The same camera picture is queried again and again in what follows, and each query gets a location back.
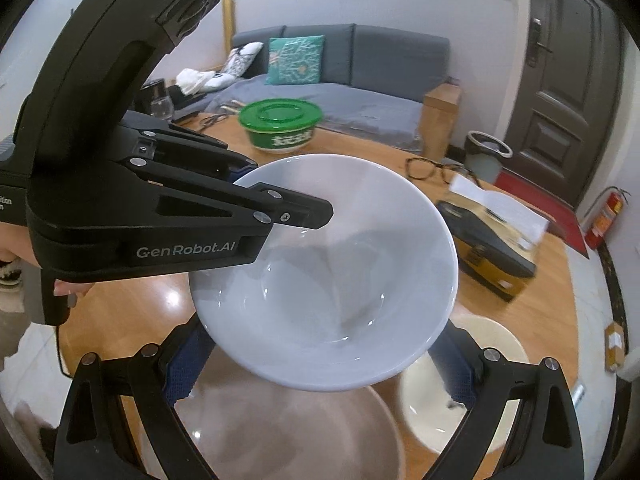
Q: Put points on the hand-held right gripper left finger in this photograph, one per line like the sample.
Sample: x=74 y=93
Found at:
x=187 y=370

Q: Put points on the white patterned cushion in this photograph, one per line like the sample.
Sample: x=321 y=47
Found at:
x=242 y=60

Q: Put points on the white cloth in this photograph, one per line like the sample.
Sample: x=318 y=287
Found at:
x=200 y=80

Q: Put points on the wooden chopstick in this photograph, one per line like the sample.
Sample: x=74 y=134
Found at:
x=231 y=107
x=232 y=110

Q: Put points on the grey sofa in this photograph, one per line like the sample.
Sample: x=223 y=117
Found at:
x=390 y=60

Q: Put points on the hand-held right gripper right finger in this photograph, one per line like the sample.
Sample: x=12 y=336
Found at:
x=457 y=375

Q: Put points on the green lidded food container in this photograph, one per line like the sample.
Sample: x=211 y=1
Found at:
x=277 y=115

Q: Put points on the wooden stick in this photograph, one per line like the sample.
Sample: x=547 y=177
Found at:
x=229 y=30

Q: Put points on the beige fuzzy clothing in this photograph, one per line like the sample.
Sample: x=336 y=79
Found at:
x=32 y=417

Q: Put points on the red door mat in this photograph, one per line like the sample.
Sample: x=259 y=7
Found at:
x=550 y=215

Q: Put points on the smooth white bowl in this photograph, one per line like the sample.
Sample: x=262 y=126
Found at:
x=325 y=285

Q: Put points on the red fire extinguisher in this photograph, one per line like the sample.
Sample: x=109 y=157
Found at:
x=605 y=220

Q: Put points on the tortoiseshell eyeglasses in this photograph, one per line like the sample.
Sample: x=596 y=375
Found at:
x=417 y=167

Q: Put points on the black tea machine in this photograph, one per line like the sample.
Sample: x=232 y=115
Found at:
x=150 y=91

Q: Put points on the grey trash bin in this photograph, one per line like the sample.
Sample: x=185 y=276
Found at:
x=487 y=155

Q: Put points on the cream bowl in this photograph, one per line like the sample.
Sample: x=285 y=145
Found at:
x=500 y=335

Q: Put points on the teal patterned cushion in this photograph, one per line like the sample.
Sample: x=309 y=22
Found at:
x=295 y=60

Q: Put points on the tissue box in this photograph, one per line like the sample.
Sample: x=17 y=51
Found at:
x=490 y=255

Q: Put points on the small cardboard box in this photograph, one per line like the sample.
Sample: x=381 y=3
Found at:
x=616 y=347

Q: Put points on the person's left hand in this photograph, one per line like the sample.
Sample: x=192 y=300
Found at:
x=70 y=289

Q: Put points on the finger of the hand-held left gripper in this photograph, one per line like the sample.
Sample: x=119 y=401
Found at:
x=190 y=147
x=280 y=207

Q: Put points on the dark brown door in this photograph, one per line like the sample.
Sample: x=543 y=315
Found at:
x=565 y=85

